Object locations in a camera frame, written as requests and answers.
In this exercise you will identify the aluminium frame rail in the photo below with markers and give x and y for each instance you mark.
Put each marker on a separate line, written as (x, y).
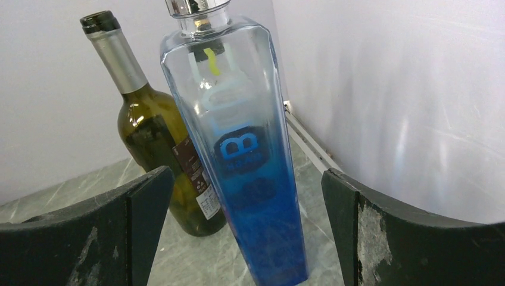
(311, 148)

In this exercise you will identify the dark green wine bottle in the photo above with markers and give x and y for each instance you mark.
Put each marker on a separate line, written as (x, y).
(153, 131)

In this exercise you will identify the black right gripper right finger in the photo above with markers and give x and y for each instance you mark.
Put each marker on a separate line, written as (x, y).
(384, 241)

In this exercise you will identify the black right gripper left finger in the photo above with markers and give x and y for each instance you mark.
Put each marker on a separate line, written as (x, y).
(109, 239)

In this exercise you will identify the blue boxed bottle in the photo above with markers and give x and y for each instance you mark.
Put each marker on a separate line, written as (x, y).
(223, 73)

